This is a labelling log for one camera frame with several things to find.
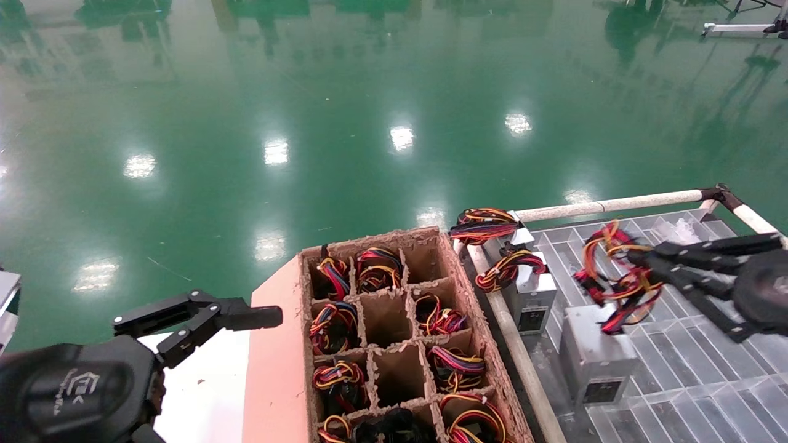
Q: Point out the white flat panel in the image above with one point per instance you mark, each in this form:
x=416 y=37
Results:
x=209 y=394

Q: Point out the white metal frame base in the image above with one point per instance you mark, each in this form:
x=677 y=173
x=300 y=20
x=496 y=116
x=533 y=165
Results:
x=732 y=28

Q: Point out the crumpled clear plastic wrap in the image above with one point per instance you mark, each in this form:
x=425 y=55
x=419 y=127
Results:
x=684 y=231

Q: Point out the clear plastic divider tray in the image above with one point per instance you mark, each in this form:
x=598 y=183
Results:
x=695 y=375

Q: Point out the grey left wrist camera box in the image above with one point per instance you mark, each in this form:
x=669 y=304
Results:
x=7 y=307

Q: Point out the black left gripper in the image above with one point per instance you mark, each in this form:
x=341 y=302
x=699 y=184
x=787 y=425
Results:
x=74 y=394

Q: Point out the pink flat board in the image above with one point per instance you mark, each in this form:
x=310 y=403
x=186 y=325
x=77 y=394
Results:
x=277 y=369

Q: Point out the black pipe corner connector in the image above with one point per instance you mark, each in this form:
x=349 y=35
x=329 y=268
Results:
x=720 y=195

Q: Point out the white pipe rail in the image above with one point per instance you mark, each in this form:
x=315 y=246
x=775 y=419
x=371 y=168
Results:
x=754 y=218
x=517 y=351
x=615 y=204

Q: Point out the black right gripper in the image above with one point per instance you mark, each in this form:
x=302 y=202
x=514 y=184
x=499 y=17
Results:
x=766 y=292

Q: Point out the brown cardboard divider box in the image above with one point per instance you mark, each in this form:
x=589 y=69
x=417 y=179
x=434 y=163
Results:
x=385 y=317

